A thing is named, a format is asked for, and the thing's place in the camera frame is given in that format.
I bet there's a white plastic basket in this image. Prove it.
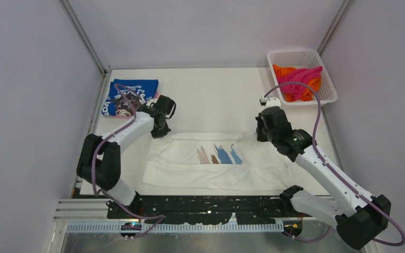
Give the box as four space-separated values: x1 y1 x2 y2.
267 48 338 106

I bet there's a folded blue printed t-shirt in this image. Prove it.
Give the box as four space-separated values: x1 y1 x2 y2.
101 79 159 118

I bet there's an orange t-shirt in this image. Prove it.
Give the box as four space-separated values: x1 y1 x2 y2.
273 64 323 103

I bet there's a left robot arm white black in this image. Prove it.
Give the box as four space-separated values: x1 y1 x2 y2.
76 95 176 218

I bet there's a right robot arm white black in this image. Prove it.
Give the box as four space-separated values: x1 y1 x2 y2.
255 106 391 250

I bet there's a magenta t-shirt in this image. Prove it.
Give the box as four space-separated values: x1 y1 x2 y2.
279 66 323 101

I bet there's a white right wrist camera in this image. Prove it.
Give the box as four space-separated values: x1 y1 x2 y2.
259 96 282 109

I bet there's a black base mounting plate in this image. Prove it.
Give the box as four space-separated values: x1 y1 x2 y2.
127 195 301 225

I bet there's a white slotted cable duct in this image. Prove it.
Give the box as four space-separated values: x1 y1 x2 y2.
66 221 284 233

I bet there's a white printed t-shirt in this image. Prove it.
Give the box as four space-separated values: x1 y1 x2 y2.
142 133 293 191

